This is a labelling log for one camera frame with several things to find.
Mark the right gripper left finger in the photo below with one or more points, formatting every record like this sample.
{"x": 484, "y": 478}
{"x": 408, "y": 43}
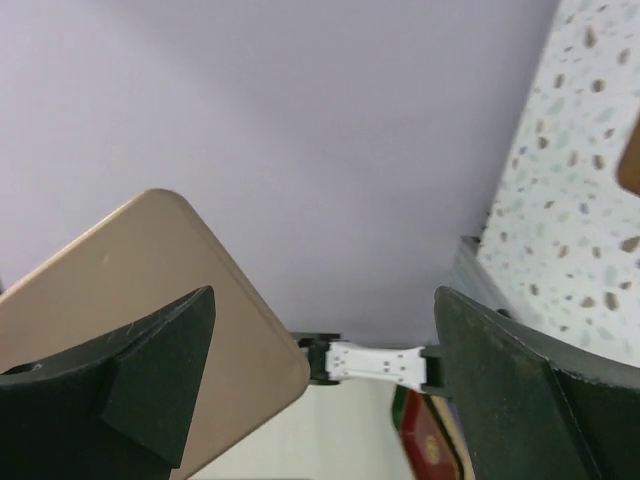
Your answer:
{"x": 119, "y": 406}

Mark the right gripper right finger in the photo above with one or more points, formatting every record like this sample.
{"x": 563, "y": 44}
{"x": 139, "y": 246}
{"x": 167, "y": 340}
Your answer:
{"x": 532, "y": 406}

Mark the gold tin lid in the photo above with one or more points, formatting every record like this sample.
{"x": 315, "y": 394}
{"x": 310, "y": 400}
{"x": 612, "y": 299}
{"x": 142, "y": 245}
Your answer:
{"x": 148, "y": 253}

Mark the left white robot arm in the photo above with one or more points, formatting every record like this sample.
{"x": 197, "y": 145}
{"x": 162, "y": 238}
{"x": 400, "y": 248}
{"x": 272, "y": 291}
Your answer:
{"x": 333, "y": 360}

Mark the gold cookie tin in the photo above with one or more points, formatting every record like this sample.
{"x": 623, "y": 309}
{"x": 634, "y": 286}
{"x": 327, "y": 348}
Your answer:
{"x": 628, "y": 170}

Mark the aluminium rail frame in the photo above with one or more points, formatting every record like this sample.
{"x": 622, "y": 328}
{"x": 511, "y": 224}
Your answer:
{"x": 470, "y": 278}

